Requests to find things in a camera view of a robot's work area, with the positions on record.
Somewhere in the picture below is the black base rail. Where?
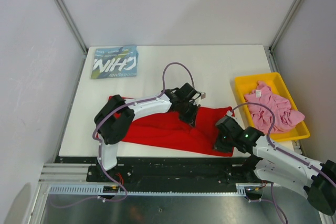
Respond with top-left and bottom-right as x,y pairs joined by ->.
86,156 -> 263,190

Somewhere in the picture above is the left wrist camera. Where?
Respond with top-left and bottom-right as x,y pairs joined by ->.
197,92 -> 206,100

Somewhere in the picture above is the folded blue printed t shirt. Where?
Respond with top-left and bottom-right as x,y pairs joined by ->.
91,45 -> 139,80

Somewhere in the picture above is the pink t shirt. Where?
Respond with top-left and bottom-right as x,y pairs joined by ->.
244,81 -> 305,133

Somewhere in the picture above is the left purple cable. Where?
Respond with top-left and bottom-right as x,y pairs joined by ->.
48,62 -> 195,208

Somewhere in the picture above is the left aluminium frame post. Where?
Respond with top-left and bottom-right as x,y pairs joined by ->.
39,0 -> 89,54

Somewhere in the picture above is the grey slotted cable duct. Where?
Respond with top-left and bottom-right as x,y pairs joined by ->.
49,183 -> 258,196

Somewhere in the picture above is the purple cable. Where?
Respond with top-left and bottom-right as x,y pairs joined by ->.
229,103 -> 322,224
48,62 -> 195,208

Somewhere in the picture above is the right aluminium frame post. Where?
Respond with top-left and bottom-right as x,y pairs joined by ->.
268,0 -> 320,51

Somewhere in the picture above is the red t shirt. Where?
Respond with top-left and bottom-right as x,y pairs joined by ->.
121,106 -> 232,157

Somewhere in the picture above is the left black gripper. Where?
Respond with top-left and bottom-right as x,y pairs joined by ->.
177,101 -> 200,129

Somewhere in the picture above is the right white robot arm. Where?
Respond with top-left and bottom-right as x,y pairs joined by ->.
214,116 -> 335,216

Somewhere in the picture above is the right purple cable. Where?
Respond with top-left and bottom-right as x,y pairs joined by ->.
229,103 -> 322,224

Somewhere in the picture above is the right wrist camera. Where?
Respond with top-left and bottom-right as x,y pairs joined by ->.
226,110 -> 235,118

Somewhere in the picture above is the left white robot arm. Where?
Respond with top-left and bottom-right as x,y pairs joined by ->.
93,83 -> 203,182

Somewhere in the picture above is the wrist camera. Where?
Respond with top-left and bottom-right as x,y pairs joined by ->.
197,92 -> 206,100
226,110 -> 235,118

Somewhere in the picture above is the aluminium frame post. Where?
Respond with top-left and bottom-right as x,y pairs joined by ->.
39,0 -> 89,54
268,0 -> 320,51

